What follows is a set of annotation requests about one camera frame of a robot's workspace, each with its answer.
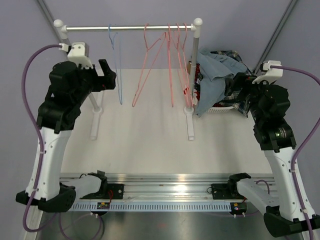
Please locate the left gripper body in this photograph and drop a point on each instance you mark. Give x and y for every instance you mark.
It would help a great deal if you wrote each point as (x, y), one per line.
(95, 83)

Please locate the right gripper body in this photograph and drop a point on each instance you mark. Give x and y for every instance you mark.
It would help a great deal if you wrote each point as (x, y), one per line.
(254, 92)

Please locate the dark plaid skirt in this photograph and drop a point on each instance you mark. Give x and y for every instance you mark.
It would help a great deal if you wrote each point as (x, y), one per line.
(232, 100)

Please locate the blue wire hanger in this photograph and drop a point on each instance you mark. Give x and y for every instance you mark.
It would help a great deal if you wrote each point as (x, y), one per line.
(117, 63)

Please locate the light blue denim skirt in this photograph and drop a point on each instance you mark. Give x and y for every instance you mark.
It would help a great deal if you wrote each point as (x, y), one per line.
(217, 70)

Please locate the pink wire hanger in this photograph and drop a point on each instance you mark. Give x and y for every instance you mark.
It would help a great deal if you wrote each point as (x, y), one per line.
(168, 47)
(177, 44)
(186, 73)
(148, 63)

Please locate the red polka dot skirt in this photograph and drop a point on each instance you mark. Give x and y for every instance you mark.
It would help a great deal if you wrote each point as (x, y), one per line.
(198, 75)

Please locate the red poppy print skirt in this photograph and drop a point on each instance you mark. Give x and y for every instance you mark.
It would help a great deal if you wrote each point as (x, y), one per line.
(195, 96)

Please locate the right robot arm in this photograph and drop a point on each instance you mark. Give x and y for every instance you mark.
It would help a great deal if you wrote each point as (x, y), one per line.
(291, 213)

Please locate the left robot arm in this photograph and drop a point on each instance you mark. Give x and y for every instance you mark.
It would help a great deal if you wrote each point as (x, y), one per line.
(70, 85)

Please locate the white perforated plastic basket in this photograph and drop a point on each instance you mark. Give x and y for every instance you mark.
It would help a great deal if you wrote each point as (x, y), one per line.
(219, 110)

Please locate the silver white clothes rack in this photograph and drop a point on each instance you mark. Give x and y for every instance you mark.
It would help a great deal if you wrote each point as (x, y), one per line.
(195, 27)

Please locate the right circuit board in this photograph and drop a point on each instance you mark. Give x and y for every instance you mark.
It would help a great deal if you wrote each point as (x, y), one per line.
(238, 206)

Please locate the circuit board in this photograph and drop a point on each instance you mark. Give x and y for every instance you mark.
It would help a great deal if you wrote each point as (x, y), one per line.
(238, 206)
(103, 205)

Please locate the left circuit board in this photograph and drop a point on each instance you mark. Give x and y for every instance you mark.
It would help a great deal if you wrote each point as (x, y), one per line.
(103, 205)

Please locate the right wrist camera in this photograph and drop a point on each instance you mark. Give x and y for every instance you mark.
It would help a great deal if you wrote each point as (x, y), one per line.
(270, 74)

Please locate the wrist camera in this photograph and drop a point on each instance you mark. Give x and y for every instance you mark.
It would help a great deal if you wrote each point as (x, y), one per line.
(270, 74)
(78, 53)

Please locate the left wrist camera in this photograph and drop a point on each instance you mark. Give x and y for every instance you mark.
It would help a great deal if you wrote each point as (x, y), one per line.
(78, 53)

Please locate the aluminium mounting rail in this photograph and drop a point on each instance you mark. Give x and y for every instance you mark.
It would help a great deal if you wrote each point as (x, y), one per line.
(166, 193)

